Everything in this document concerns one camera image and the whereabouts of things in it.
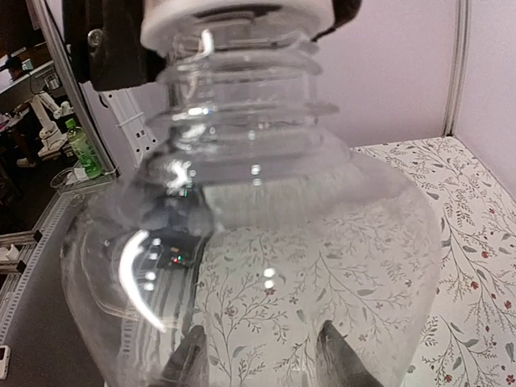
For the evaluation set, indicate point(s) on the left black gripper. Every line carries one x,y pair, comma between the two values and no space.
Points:
104,42

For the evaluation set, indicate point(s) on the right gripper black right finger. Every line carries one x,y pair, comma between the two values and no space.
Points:
336,362

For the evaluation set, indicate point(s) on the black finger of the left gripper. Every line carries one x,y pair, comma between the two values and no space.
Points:
344,12

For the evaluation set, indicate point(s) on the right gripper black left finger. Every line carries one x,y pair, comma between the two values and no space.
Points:
188,365

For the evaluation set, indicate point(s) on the white sports bottle cap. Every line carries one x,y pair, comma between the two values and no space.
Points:
238,16

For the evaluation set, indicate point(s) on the small clear bottle white cap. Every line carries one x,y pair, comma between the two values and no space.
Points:
245,150

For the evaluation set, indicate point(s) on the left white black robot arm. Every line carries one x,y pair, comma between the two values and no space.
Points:
129,117

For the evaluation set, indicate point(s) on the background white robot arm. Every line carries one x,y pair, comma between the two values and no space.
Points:
48,112

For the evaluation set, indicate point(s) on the green drink bottle background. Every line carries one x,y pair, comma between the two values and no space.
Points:
83,150

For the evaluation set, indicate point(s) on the seated person in background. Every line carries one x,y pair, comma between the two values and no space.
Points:
25,133

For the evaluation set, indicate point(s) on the floral patterned table mat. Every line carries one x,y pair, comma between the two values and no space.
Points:
424,298

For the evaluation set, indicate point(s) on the left aluminium frame post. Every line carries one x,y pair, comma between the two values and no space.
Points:
62,63

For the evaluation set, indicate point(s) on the aluminium frame post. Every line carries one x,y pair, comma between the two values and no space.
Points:
62,63
458,66

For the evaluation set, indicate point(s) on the right aluminium frame post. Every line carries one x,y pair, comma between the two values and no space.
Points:
458,66

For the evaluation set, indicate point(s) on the aluminium front rail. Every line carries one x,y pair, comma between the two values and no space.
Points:
56,217

